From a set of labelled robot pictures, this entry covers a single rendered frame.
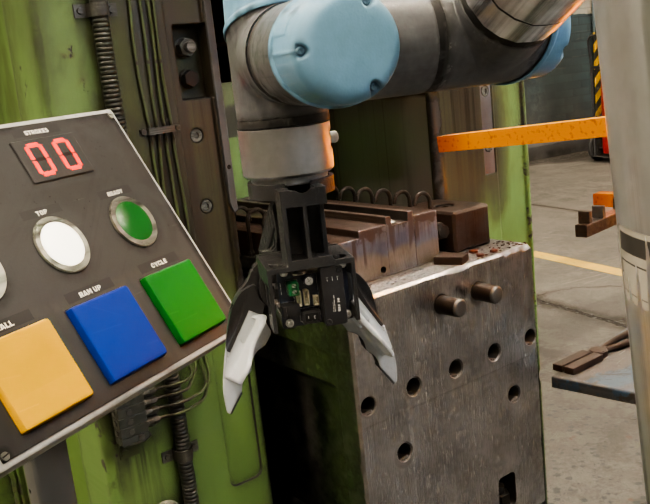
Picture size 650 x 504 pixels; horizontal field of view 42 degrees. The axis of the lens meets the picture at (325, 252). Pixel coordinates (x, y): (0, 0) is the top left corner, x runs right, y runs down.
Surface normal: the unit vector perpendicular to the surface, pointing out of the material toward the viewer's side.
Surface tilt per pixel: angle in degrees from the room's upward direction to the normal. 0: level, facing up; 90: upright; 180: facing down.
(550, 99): 91
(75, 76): 90
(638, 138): 90
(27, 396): 60
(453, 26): 78
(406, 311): 90
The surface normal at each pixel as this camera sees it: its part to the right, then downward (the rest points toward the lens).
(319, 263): 0.21, 0.19
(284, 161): 0.00, 0.22
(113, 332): 0.72, -0.48
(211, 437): 0.62, 0.11
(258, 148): -0.52, 0.24
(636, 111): -0.92, 0.18
